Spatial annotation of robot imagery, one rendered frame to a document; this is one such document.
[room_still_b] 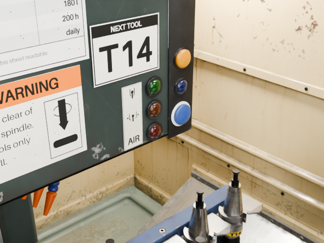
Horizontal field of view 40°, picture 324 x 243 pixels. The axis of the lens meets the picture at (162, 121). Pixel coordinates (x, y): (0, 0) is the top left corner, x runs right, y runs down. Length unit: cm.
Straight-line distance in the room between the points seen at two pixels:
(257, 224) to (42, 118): 122
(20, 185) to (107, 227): 149
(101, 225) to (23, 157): 152
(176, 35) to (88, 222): 153
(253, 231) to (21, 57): 126
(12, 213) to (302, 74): 93
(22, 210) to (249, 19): 89
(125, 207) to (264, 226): 73
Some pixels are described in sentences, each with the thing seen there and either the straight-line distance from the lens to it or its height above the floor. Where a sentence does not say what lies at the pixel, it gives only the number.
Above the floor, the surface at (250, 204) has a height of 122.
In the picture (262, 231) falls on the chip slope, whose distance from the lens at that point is 160.
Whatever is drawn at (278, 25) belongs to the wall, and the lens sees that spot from 135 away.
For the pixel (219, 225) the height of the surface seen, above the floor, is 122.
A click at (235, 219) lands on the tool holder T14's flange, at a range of 100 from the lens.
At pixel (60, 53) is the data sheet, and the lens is 48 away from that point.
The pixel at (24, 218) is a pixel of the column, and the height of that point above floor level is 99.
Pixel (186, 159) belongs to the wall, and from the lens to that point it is 181.
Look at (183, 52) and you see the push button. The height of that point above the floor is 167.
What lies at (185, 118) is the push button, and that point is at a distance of 62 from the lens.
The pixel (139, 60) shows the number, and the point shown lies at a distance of 54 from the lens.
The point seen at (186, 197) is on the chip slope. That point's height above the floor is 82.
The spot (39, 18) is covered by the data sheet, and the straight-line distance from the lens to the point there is 46.
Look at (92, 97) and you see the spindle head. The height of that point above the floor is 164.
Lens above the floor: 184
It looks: 26 degrees down
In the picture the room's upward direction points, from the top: straight up
